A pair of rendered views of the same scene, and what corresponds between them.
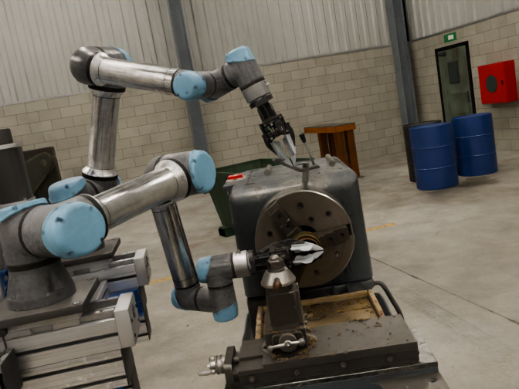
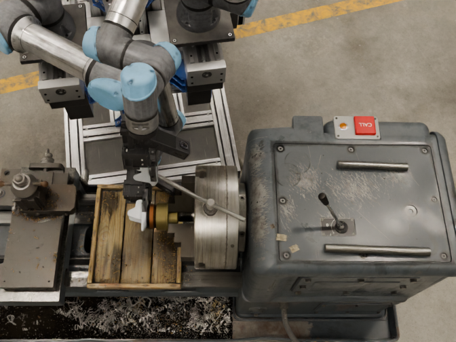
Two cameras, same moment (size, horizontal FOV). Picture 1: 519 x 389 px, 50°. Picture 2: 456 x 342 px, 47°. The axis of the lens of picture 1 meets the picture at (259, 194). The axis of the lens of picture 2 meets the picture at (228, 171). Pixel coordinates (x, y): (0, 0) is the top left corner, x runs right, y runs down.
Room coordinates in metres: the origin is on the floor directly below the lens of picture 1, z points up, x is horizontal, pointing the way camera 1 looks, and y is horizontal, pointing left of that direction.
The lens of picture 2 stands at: (1.73, -0.66, 2.60)
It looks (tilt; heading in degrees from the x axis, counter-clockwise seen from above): 65 degrees down; 81
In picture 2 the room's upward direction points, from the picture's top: 6 degrees clockwise
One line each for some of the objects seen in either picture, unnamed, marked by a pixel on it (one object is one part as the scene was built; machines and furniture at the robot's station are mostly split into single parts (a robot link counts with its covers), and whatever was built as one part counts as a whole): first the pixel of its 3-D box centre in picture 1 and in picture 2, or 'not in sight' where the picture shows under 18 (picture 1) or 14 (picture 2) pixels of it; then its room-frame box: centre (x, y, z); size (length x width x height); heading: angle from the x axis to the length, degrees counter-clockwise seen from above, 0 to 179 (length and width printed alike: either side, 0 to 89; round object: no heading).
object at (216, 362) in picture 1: (212, 365); (48, 156); (1.23, 0.18, 0.95); 0.07 x 0.04 x 0.04; 87
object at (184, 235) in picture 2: (333, 235); (186, 244); (1.70, -0.20, 1.09); 0.12 x 0.11 x 0.05; 87
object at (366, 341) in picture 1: (317, 350); (36, 224); (1.22, -0.07, 0.95); 0.43 x 0.17 x 0.05; 87
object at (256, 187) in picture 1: (294, 218); (339, 214); (2.18, -0.12, 1.06); 0.59 x 0.48 x 0.39; 177
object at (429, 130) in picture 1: (433, 156); not in sight; (7.94, -2.54, 0.44); 0.59 x 0.59 x 0.88
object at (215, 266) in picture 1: (216, 268); not in sight; (1.58, 0.16, 1.08); 0.11 x 0.08 x 0.09; 86
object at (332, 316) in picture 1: (319, 321); (138, 235); (1.53, -0.11, 0.89); 0.36 x 0.30 x 0.04; 87
